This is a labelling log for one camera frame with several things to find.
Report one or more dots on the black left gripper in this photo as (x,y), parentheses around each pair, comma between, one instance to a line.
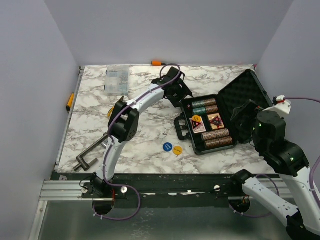
(183,92)

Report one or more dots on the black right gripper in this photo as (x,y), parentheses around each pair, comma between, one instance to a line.
(250,108)

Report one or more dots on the black poker set case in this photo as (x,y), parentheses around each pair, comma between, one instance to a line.
(243,88)

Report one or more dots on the blue small blind button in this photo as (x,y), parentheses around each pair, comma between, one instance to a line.
(167,147)

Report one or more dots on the brown 100 chip roll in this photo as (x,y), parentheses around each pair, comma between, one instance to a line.
(224,141)
(211,144)

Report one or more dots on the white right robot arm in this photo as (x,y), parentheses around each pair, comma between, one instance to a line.
(268,127)

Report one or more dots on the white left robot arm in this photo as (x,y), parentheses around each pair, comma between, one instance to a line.
(124,120)

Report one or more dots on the tan 10 chip roll in case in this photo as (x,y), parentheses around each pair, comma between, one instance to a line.
(221,133)

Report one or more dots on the green chip roll upper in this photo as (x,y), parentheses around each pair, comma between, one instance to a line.
(198,104)

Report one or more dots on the green chip roll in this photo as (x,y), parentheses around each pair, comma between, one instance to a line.
(199,111)
(198,104)

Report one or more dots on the green chip roll lower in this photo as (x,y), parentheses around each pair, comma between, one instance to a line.
(199,111)

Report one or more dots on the brown chip roll lower in case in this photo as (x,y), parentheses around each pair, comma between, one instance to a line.
(211,109)

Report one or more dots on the brown chip roll in case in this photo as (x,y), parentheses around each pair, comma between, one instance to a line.
(210,102)
(211,109)

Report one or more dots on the yellow big blind button in case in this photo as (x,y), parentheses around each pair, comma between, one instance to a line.
(197,118)

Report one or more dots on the brown chip roll upper in case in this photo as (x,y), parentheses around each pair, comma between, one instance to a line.
(210,102)

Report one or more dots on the red card deck with all-in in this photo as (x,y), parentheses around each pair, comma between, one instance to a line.
(198,127)

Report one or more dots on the clear plastic organizer box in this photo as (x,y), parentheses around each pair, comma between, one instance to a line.
(117,80)

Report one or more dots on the chrome faucet tap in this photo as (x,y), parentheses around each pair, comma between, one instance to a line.
(104,144)

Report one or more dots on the yellow utility knife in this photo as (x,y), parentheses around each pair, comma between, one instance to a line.
(70,102)

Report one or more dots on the orange handle screwdriver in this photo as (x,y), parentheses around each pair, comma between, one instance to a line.
(156,63)

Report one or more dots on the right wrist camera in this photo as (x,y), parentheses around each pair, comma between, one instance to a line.
(281,106)

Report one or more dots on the yellow handle pliers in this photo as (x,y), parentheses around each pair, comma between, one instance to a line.
(109,114)

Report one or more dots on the dark grey door handle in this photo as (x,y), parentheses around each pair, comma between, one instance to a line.
(82,162)

